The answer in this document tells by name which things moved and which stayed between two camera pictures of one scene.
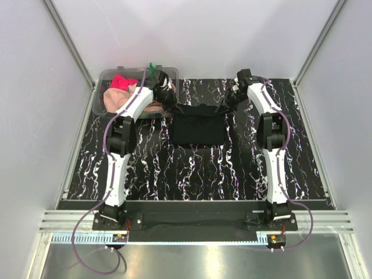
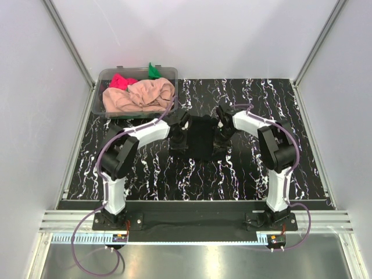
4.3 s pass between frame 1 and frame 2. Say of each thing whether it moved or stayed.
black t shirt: moved
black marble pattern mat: stayed
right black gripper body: moved
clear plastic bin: stayed
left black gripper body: moved
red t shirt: stayed
